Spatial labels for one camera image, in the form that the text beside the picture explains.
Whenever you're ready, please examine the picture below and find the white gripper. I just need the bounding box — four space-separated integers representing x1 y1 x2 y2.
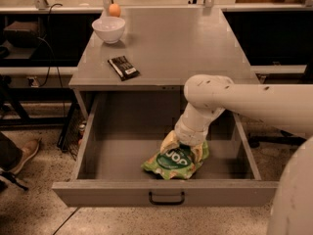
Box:
159 117 208 163

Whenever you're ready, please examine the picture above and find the green rice chip bag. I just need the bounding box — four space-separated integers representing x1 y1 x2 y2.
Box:
141 141 209 180

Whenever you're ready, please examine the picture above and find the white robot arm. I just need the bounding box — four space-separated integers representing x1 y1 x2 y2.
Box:
160 74 313 235

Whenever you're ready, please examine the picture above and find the grey open drawer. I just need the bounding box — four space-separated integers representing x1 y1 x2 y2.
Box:
53 91 278 207

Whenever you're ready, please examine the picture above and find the grey cabinet counter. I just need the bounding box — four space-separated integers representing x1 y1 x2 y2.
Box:
68 6 261 119

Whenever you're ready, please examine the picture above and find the black chair base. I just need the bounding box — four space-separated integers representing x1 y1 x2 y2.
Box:
247 130 305 148

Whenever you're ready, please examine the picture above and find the white bowl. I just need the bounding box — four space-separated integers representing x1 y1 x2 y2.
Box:
92 17 125 44

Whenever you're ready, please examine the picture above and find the orange fruit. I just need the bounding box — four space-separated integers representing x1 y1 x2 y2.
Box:
109 4 121 17

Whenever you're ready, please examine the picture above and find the tan shoe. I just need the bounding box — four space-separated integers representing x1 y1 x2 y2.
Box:
10 139 40 174

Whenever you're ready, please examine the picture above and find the dark box on shelf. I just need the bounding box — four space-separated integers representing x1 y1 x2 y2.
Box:
3 21 39 48

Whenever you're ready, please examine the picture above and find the black drawer handle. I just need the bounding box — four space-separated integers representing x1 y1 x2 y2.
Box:
149 192 185 206

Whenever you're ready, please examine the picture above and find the black cable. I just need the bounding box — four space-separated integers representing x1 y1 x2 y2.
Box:
36 3 67 116

